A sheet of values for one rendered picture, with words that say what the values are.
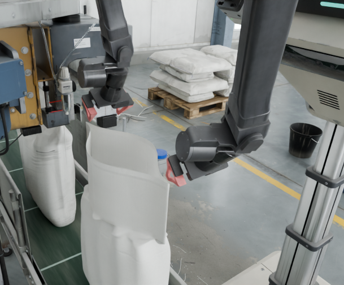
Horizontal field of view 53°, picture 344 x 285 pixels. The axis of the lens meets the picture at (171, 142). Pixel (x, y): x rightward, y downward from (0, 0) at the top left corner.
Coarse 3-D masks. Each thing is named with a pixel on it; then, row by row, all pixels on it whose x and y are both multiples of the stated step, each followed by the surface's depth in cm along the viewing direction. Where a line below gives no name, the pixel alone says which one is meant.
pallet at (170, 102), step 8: (152, 88) 439; (152, 96) 439; (160, 96) 424; (168, 96) 416; (216, 96) 427; (168, 104) 416; (176, 104) 403; (184, 104) 394; (192, 104) 396; (200, 104) 398; (208, 104) 402; (216, 104) 426; (224, 104) 422; (184, 112) 395; (192, 112) 390; (200, 112) 408; (208, 112) 411; (216, 112) 417
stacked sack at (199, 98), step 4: (160, 84) 429; (160, 88) 432; (164, 88) 423; (168, 88) 417; (168, 92) 421; (172, 92) 412; (176, 92) 407; (176, 96) 410; (180, 96) 402; (184, 96) 396; (192, 96) 395; (196, 96) 398; (200, 96) 401; (204, 96) 405; (208, 96) 409; (212, 96) 412; (184, 100) 399; (188, 100) 393; (192, 100) 394; (196, 100) 397; (200, 100) 403
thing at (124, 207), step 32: (96, 128) 114; (96, 160) 94; (128, 160) 115; (96, 192) 99; (128, 192) 94; (160, 192) 89; (96, 224) 110; (128, 224) 99; (160, 224) 93; (96, 256) 115; (128, 256) 100; (160, 256) 102
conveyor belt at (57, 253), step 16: (0, 144) 234; (16, 144) 235; (16, 160) 217; (16, 176) 201; (80, 192) 191; (32, 208) 176; (80, 208) 178; (32, 224) 165; (48, 224) 166; (80, 224) 167; (32, 240) 156; (48, 240) 156; (64, 240) 157; (80, 240) 158; (48, 256) 148; (64, 256) 149; (80, 256) 149; (48, 272) 140; (64, 272) 141; (80, 272) 142
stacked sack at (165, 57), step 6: (156, 54) 415; (162, 54) 410; (168, 54) 407; (174, 54) 407; (180, 54) 410; (186, 54) 413; (192, 54) 414; (198, 54) 419; (204, 54) 426; (156, 60) 409; (162, 60) 403; (168, 60) 397
